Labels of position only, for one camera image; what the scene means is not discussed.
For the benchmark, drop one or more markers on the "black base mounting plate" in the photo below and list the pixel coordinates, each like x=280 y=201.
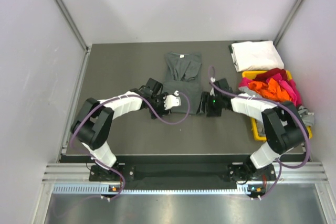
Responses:
x=184 y=172

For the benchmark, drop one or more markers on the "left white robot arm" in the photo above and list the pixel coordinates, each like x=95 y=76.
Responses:
x=92 y=124

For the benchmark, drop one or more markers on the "pink t shirt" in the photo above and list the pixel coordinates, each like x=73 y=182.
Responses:
x=246 y=81

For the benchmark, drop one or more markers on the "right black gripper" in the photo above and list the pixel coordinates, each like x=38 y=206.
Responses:
x=206 y=98

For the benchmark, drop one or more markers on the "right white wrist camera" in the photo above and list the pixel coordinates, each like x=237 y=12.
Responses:
x=212 y=91

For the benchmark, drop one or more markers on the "left aluminium corner post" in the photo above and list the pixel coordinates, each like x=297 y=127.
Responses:
x=71 y=23

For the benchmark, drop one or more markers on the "dark red t shirt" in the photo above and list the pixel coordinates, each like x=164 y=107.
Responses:
x=275 y=73

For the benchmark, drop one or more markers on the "aluminium corner post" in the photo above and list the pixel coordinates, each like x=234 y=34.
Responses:
x=71 y=23
x=287 y=21

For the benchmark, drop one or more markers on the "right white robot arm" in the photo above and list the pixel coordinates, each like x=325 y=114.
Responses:
x=283 y=127

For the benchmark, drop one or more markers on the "orange t shirt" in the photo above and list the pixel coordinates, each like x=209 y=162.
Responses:
x=279 y=91

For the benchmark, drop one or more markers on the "slotted grey cable duct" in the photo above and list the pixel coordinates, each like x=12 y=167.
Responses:
x=110 y=189

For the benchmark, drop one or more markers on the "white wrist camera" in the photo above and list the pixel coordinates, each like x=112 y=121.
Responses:
x=172 y=100
x=212 y=91

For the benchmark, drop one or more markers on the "folded white t shirt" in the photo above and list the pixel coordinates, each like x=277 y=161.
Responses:
x=255 y=55

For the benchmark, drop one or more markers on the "dark grey t shirt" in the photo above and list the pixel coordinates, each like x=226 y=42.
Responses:
x=184 y=75

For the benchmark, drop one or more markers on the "right aluminium corner post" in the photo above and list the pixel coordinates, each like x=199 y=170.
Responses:
x=287 y=21

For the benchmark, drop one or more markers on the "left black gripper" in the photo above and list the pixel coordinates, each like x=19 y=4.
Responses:
x=161 y=112

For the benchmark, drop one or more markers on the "light grey t shirt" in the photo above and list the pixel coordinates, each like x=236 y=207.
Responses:
x=307 y=116

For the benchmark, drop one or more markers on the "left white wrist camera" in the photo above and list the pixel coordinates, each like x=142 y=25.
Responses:
x=172 y=100

